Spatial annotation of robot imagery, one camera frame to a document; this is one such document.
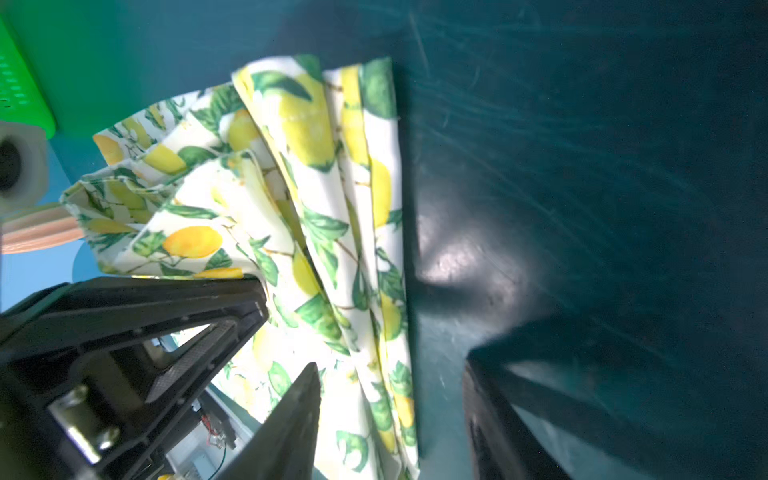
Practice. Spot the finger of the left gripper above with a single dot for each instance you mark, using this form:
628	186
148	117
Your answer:
204	353
76	314

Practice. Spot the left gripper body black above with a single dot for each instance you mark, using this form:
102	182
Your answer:
87	402

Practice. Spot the lemon print skirt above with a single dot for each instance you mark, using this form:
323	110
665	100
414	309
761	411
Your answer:
290	174

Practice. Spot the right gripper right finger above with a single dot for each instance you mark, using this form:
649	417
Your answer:
501	446

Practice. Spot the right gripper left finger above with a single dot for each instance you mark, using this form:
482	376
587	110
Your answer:
284	446

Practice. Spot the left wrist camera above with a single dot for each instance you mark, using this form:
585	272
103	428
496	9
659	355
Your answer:
24	167

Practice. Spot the terracotta ribbed vase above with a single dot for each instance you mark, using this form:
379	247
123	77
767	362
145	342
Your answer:
39	228

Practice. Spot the green plastic basket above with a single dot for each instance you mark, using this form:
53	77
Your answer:
21	99

